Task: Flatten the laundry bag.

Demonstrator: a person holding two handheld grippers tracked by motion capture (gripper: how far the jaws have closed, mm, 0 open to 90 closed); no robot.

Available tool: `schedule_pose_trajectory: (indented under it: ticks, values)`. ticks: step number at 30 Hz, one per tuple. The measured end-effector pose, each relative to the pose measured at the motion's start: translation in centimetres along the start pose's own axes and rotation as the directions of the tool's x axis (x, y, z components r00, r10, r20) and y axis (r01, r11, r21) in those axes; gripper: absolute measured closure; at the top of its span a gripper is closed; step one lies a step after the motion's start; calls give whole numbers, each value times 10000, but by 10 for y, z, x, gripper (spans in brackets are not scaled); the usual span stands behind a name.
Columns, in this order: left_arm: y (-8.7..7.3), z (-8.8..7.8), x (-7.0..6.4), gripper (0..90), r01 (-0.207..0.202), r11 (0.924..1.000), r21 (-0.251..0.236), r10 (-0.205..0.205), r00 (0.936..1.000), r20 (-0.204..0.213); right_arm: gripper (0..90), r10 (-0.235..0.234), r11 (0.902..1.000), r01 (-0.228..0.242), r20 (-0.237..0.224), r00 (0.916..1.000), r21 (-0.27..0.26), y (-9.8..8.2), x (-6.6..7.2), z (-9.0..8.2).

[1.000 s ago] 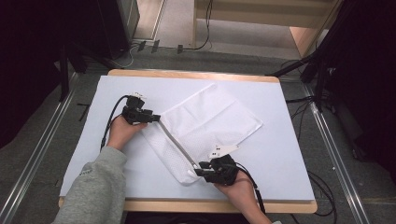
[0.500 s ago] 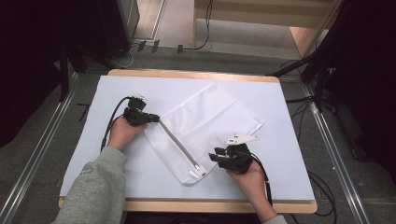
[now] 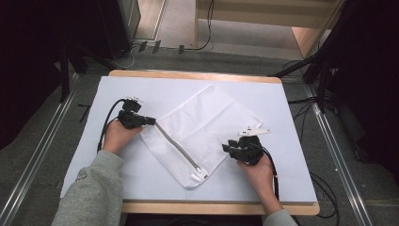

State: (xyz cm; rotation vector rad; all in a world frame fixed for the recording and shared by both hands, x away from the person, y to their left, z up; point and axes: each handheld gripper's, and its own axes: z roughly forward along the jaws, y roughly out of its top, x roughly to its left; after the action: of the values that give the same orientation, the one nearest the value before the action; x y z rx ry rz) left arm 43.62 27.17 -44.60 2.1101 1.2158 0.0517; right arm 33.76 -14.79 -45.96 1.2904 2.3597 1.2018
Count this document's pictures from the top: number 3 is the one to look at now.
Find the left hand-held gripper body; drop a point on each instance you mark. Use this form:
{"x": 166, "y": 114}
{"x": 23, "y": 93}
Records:
{"x": 131, "y": 116}

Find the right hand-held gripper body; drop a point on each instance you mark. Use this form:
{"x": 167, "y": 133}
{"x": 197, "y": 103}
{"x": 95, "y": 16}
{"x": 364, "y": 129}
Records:
{"x": 249, "y": 149}

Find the white mesh laundry bag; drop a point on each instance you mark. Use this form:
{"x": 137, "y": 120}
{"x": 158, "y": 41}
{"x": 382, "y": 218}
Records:
{"x": 200, "y": 132}

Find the person's left hand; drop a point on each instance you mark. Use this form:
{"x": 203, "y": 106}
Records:
{"x": 119, "y": 138}

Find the person's right hand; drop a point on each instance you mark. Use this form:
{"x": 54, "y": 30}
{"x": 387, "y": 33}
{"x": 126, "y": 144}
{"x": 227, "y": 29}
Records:
{"x": 258, "y": 174}

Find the black floor tape mark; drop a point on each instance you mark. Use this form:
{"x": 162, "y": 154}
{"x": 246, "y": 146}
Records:
{"x": 84, "y": 111}

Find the white table mat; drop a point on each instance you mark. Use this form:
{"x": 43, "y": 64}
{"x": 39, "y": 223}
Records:
{"x": 144, "y": 182}

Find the wooden table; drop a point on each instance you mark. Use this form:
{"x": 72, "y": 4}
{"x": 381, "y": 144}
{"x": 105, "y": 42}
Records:
{"x": 200, "y": 208}

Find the black tape strip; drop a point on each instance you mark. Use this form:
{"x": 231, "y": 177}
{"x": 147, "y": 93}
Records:
{"x": 181, "y": 49}

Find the black metal stand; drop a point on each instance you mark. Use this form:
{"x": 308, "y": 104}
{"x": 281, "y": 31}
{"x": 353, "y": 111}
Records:
{"x": 321, "y": 84}
{"x": 65, "y": 75}

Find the dark curtain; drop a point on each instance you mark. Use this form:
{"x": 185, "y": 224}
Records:
{"x": 28, "y": 62}
{"x": 373, "y": 78}

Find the light wooden furniture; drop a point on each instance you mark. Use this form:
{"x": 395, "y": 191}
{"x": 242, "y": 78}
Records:
{"x": 269, "y": 12}

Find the metal floor rail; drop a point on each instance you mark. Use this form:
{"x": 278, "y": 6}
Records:
{"x": 338, "y": 157}
{"x": 34, "y": 163}

